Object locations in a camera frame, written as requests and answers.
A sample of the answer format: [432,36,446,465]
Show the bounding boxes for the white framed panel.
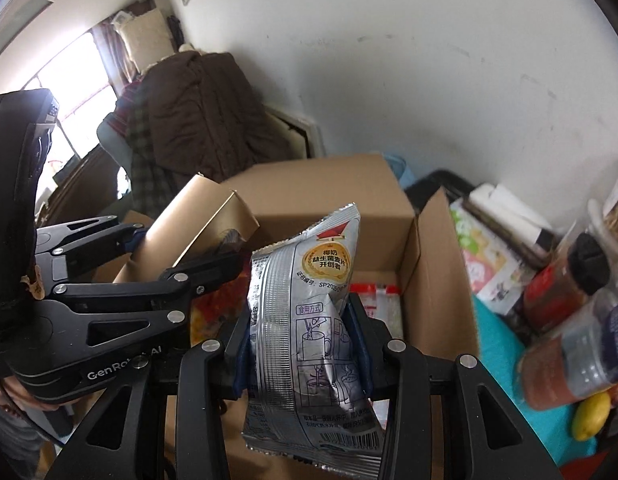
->
[264,104,325,158]

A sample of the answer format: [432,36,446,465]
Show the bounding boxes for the red gold-printed snack packet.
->
[189,270,251,347]

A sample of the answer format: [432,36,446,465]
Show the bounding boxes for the red striped cloth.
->
[114,80,146,136]

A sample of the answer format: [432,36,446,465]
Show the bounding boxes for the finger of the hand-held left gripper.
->
[36,252,250,357]
[36,215,150,286]

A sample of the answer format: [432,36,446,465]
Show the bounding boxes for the silver foil packet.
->
[241,202,385,466]

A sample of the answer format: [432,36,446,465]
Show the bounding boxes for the green plaid cloth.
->
[126,105,200,221]

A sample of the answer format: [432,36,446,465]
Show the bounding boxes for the spice jar black lid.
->
[522,232,612,333]

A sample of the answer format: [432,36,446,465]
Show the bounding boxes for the yellow fruit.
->
[572,392,612,442]

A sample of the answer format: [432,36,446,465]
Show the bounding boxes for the brown cardboard stack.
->
[51,152,136,223]

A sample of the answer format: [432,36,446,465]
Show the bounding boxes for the white red snack packet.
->
[349,282,405,341]

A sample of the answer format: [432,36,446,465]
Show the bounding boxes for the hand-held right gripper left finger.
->
[44,311,254,480]

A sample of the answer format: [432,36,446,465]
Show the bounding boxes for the gold paper box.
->
[114,172,262,286]

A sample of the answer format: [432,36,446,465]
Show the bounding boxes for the clear jar purple label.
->
[564,287,618,386]

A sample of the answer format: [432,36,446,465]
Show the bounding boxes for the beige quilted cushion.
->
[120,10,172,73]

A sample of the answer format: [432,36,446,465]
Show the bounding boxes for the brown cardboard box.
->
[111,152,480,480]

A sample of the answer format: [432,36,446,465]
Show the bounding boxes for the teal table cover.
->
[469,295,601,467]

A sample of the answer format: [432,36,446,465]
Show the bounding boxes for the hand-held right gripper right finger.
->
[344,294,565,480]

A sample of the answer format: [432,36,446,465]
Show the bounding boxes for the ceiling light panel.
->
[0,0,54,47]

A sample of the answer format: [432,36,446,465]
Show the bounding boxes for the grey chair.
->
[96,115,136,167]

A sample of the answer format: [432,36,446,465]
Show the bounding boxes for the pastel printed packet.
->
[449,197,540,312]

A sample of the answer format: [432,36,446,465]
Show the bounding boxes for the window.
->
[0,30,124,171]

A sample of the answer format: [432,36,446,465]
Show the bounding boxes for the brown quilted jacket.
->
[139,52,296,183]

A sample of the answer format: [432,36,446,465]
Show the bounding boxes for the dark curtain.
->
[91,25,136,97]

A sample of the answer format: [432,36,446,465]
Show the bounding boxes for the white paper box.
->
[468,182,556,242]

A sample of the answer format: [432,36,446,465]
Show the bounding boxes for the clear jar orange powder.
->
[518,332,618,411]

